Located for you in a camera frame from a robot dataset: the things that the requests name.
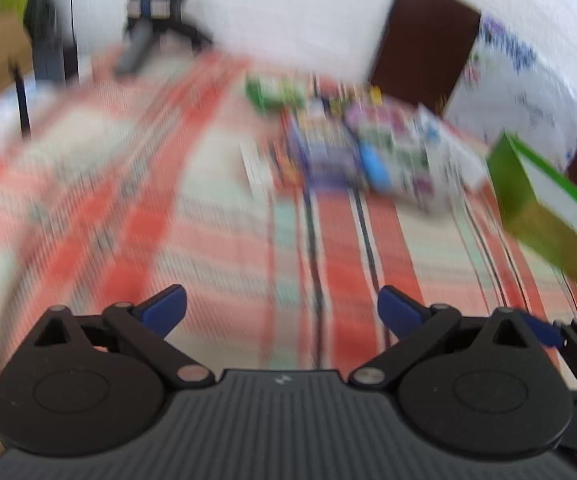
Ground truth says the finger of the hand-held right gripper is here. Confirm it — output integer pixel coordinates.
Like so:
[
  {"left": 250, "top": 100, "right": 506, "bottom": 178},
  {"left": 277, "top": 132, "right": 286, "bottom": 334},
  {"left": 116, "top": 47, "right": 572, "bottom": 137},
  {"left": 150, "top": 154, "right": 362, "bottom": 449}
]
[{"left": 523, "top": 312, "right": 577, "bottom": 402}]

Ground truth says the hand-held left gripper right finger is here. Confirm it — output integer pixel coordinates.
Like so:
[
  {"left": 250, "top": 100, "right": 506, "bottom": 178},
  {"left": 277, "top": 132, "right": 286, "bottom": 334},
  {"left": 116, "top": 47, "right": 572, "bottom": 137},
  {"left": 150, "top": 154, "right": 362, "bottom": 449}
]
[{"left": 349, "top": 284, "right": 540, "bottom": 392}]

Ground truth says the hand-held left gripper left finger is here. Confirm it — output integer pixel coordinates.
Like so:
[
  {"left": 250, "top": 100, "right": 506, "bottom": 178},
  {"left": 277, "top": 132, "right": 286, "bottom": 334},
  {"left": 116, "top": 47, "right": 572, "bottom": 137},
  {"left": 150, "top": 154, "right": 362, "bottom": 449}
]
[{"left": 32, "top": 284, "right": 215, "bottom": 389}]

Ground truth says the green cardboard box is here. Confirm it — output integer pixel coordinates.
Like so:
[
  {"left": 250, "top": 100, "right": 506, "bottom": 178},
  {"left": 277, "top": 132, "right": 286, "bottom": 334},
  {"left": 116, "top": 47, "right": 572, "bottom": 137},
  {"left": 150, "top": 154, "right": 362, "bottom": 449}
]
[{"left": 486, "top": 131, "right": 577, "bottom": 308}]

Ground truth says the white blue-print box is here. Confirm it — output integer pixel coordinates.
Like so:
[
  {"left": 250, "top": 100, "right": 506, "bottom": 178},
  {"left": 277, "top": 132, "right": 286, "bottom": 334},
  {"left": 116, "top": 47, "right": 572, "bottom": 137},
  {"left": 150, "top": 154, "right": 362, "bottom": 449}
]
[{"left": 416, "top": 104, "right": 488, "bottom": 193}]

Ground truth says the plaid cloth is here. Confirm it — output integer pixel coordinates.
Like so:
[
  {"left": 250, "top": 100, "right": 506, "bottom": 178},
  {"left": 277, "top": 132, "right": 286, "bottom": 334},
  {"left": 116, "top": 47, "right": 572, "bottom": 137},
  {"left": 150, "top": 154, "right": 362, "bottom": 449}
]
[{"left": 0, "top": 45, "right": 577, "bottom": 461}]

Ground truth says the blue oblong item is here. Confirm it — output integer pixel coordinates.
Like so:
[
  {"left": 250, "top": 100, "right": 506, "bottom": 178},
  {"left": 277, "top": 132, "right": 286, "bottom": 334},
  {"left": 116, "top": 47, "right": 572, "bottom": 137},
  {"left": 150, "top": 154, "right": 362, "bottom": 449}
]
[{"left": 357, "top": 141, "right": 393, "bottom": 195}]

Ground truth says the floral white cloth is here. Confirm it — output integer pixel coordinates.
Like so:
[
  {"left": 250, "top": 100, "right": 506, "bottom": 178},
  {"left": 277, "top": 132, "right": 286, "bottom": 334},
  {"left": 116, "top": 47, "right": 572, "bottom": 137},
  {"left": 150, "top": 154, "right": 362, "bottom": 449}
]
[{"left": 346, "top": 102, "right": 447, "bottom": 215}]

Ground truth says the white card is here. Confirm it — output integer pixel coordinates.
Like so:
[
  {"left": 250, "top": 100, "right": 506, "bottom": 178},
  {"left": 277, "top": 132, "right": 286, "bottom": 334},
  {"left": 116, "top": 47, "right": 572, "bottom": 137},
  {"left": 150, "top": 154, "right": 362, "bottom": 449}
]
[{"left": 240, "top": 141, "right": 275, "bottom": 198}]

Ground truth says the purple blue packet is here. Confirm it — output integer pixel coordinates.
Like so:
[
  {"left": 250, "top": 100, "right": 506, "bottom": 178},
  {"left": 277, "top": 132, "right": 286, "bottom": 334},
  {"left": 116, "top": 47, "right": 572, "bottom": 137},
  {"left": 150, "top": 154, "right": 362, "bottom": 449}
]
[{"left": 286, "top": 110, "right": 367, "bottom": 193}]

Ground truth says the floral plastic bag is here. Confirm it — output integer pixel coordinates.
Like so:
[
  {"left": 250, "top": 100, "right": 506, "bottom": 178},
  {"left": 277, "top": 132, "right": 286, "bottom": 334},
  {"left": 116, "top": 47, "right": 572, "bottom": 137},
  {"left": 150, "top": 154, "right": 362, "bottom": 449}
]
[{"left": 443, "top": 14, "right": 577, "bottom": 173}]

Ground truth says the green packet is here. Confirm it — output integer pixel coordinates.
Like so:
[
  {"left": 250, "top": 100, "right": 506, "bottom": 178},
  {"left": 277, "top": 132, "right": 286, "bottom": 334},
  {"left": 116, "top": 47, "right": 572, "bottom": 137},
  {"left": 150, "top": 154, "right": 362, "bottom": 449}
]
[{"left": 245, "top": 74, "right": 305, "bottom": 113}]

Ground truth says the brown wooden headboard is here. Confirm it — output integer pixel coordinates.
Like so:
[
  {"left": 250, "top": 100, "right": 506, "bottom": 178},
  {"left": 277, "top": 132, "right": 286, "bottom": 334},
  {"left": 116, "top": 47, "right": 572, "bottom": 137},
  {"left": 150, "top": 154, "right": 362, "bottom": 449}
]
[{"left": 367, "top": 0, "right": 577, "bottom": 196}]

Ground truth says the black metal stand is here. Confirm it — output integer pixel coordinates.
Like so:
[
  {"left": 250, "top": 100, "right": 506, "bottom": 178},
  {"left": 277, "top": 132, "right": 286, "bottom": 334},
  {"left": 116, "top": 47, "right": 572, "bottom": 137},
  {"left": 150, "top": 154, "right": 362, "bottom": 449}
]
[{"left": 16, "top": 0, "right": 79, "bottom": 138}]

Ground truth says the black camera tripod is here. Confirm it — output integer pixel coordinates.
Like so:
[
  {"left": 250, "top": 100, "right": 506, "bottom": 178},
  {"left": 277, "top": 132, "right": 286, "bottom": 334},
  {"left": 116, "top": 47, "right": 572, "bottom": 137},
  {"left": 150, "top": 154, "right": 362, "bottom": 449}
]
[{"left": 116, "top": 0, "right": 215, "bottom": 77}]

